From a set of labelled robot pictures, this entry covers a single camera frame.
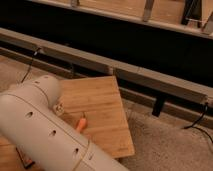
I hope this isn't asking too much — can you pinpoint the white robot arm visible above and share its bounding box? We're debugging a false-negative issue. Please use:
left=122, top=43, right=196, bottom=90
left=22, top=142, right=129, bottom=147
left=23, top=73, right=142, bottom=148
left=0, top=75, right=129, bottom=171

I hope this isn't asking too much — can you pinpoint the bamboo cutting board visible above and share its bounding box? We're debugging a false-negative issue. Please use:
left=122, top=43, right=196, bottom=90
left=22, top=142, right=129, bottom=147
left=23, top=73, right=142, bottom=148
left=0, top=76, right=134, bottom=171

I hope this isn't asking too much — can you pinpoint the orange toy carrot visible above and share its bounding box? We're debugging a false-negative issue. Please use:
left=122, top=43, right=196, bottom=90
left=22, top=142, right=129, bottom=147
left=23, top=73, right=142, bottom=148
left=76, top=114, right=87, bottom=133

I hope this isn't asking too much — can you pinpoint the red black small box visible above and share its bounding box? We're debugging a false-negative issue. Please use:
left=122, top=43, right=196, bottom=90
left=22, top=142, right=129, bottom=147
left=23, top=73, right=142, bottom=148
left=16, top=149, right=35, bottom=169

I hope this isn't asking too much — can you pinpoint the black cable left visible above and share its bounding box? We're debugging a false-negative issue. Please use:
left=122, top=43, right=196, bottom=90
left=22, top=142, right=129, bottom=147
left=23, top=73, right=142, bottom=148
left=19, top=47, right=42, bottom=84

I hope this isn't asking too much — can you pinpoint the black cable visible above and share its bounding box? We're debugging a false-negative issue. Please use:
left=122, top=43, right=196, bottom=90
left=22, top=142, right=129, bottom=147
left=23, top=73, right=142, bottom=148
left=19, top=47, right=42, bottom=84
left=182, top=103, right=213, bottom=145

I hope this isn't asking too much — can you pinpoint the upper metal frame rail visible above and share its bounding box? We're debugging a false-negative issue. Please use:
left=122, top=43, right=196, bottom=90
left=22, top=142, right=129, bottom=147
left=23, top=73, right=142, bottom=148
left=30, top=0, right=213, bottom=40

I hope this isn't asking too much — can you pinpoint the black cable right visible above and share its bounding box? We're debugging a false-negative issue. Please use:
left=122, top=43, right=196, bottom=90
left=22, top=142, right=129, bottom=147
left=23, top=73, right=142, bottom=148
left=182, top=103, right=213, bottom=145

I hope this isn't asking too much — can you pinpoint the grey metal frame rail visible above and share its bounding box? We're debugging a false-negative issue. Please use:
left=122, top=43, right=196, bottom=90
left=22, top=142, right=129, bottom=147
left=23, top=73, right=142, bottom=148
left=0, top=28, right=213, bottom=108

